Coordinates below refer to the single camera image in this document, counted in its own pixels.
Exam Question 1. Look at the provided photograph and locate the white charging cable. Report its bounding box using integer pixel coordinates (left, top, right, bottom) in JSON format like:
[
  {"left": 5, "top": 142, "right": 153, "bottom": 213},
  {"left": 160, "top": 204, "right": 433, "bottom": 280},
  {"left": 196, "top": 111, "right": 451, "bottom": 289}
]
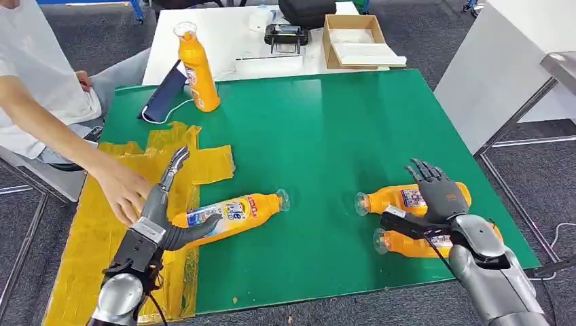
[{"left": 141, "top": 98, "right": 195, "bottom": 124}]

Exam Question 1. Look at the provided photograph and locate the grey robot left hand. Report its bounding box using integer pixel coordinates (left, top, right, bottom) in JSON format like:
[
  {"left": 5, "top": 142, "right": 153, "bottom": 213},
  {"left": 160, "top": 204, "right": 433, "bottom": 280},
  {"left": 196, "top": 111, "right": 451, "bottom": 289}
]
[{"left": 140, "top": 146, "right": 223, "bottom": 253}]

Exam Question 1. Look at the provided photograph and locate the orange drink bottle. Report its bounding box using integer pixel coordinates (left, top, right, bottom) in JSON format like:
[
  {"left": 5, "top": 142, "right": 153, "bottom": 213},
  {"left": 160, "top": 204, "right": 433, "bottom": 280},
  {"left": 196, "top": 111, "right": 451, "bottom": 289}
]
[
  {"left": 372, "top": 223, "right": 504, "bottom": 259},
  {"left": 354, "top": 182, "right": 473, "bottom": 218},
  {"left": 172, "top": 189, "right": 291, "bottom": 250},
  {"left": 173, "top": 21, "right": 221, "bottom": 113}
]

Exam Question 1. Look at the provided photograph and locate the person's left hand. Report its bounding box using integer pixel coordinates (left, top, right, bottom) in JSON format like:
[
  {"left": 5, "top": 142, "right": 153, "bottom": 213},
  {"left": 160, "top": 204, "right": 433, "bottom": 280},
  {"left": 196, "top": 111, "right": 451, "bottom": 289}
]
[{"left": 74, "top": 70, "right": 94, "bottom": 93}]

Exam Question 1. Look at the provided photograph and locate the cardboard box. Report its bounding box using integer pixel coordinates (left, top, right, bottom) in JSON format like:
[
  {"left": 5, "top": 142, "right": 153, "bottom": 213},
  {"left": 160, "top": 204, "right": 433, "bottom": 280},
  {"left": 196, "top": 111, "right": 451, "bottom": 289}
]
[{"left": 322, "top": 14, "right": 408, "bottom": 71}]

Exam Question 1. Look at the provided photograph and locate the person's right hand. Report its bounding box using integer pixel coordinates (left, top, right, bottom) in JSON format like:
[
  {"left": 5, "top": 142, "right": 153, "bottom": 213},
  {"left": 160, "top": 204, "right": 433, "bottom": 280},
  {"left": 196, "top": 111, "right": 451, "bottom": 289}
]
[{"left": 90, "top": 157, "right": 154, "bottom": 228}]

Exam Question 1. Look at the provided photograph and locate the clear plastic bag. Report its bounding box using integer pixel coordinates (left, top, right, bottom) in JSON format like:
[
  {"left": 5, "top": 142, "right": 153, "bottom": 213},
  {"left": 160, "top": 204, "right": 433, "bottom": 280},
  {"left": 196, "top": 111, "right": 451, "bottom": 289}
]
[{"left": 249, "top": 5, "right": 278, "bottom": 33}]

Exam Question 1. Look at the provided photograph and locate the blue metal frame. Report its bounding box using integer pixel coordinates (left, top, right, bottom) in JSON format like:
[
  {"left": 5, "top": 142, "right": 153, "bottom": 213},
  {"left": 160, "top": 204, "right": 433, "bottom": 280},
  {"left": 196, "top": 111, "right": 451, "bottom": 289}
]
[{"left": 35, "top": 0, "right": 147, "bottom": 23}]

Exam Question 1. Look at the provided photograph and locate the black handheld controller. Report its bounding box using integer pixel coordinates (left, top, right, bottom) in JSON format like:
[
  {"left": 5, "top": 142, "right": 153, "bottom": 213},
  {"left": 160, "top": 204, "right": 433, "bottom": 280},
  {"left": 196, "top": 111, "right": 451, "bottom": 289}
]
[{"left": 264, "top": 23, "right": 310, "bottom": 55}]

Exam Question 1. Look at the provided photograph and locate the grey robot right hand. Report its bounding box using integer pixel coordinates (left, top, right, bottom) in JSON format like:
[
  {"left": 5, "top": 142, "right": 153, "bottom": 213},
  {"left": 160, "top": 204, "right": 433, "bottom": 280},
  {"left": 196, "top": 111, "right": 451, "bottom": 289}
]
[{"left": 405, "top": 158, "right": 470, "bottom": 226}]

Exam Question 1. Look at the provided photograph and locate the white seat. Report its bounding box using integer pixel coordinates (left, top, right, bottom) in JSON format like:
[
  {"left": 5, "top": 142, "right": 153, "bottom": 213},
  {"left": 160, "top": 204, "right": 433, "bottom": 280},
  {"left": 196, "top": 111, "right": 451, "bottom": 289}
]
[{"left": 0, "top": 143, "right": 87, "bottom": 203}]

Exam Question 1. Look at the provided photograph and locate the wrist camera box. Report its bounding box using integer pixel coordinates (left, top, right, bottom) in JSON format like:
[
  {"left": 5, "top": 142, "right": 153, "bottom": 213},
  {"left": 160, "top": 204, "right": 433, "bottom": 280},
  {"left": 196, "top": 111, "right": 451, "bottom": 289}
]
[
  {"left": 111, "top": 217, "right": 167, "bottom": 274},
  {"left": 380, "top": 205, "right": 453, "bottom": 239}
]

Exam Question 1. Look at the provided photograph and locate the green table mat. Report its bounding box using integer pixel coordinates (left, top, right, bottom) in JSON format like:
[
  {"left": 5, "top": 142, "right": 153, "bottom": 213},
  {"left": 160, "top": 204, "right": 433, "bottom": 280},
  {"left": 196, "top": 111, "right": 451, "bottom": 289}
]
[{"left": 99, "top": 68, "right": 541, "bottom": 316}]

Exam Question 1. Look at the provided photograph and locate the black bag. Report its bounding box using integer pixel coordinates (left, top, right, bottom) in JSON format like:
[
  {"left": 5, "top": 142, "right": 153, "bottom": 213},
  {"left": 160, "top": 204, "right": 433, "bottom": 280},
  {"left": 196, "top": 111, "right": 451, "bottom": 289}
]
[{"left": 278, "top": 0, "right": 338, "bottom": 29}]

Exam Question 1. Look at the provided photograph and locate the white floor cable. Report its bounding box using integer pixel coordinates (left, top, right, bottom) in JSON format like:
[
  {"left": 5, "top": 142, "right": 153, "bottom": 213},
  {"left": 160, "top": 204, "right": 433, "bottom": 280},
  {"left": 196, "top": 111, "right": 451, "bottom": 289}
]
[{"left": 528, "top": 222, "right": 576, "bottom": 283}]

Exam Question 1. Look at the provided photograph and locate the white foam pad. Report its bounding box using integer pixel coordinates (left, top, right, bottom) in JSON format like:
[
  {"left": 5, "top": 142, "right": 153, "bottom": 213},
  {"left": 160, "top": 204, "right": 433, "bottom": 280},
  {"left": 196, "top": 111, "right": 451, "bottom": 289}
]
[{"left": 331, "top": 28, "right": 375, "bottom": 45}]

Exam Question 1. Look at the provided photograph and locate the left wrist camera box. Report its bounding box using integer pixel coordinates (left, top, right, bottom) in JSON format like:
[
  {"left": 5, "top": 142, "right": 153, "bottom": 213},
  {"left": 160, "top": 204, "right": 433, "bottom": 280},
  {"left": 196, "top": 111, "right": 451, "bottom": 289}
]
[{"left": 111, "top": 217, "right": 167, "bottom": 274}]

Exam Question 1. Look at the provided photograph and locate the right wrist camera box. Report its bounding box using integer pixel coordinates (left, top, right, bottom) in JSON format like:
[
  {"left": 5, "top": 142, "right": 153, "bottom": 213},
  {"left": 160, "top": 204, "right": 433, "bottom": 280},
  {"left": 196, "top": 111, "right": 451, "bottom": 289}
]
[{"left": 380, "top": 205, "right": 453, "bottom": 239}]

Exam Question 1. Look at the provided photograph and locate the white folded sheet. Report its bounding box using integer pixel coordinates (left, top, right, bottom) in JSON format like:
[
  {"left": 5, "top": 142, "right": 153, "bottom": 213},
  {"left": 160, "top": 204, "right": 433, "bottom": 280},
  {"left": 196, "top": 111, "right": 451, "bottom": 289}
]
[{"left": 334, "top": 42, "right": 408, "bottom": 67}]

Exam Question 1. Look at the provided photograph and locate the white table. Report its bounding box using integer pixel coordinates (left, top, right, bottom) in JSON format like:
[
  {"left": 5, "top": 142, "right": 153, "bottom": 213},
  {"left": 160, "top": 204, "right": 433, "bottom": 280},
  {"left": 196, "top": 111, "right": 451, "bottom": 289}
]
[{"left": 142, "top": 2, "right": 390, "bottom": 86}]

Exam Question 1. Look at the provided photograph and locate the steel floor frame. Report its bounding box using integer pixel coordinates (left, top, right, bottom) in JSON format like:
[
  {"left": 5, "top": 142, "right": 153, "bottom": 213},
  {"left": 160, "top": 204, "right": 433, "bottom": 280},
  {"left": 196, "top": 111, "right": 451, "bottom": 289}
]
[{"left": 0, "top": 160, "right": 50, "bottom": 316}]

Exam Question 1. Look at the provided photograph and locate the smartphone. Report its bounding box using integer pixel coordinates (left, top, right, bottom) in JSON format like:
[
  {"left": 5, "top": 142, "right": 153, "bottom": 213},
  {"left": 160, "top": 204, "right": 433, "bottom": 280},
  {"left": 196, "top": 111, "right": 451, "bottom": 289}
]
[{"left": 82, "top": 126, "right": 105, "bottom": 144}]

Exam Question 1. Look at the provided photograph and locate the dark blue tablet case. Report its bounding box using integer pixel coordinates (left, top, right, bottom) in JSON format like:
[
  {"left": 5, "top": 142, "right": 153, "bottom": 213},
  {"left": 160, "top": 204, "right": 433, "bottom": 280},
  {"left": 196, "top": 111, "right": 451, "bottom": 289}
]
[{"left": 137, "top": 60, "right": 187, "bottom": 123}]

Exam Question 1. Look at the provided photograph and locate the person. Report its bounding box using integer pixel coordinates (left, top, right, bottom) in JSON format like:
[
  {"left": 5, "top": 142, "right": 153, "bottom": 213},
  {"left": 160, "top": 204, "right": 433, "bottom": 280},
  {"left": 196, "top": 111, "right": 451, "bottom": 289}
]
[{"left": 0, "top": 0, "right": 154, "bottom": 228}]

